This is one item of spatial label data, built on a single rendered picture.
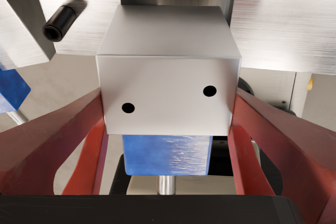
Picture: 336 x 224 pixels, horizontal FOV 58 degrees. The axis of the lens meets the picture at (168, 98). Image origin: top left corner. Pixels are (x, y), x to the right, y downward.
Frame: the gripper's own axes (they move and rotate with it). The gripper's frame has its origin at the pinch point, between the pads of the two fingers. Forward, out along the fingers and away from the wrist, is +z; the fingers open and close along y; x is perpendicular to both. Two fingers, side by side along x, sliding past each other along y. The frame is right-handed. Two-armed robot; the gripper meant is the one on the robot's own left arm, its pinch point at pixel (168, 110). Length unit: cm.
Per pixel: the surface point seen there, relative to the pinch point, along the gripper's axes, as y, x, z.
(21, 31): 10.2, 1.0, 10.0
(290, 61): -6.2, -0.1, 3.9
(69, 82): 48, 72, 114
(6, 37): 11.5, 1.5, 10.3
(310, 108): -64, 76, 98
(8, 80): 13.0, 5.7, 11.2
